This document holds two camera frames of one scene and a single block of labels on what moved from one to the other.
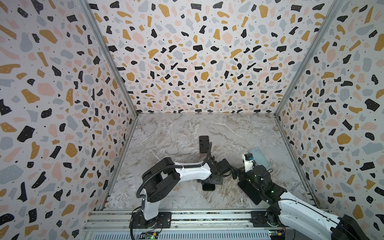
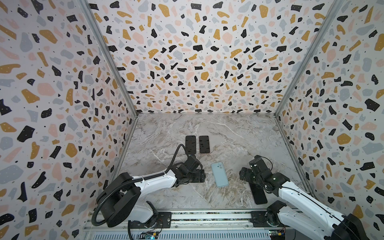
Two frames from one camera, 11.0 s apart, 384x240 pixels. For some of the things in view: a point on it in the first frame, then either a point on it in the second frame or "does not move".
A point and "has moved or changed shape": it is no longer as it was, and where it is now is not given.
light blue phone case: (258, 157) has moved or changed shape
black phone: (204, 144) does not move
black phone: (251, 191) has moved or changed shape
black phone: (208, 187) → (190, 142)
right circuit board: (277, 234) does not move
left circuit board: (149, 235) does not move
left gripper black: (219, 180) → (200, 177)
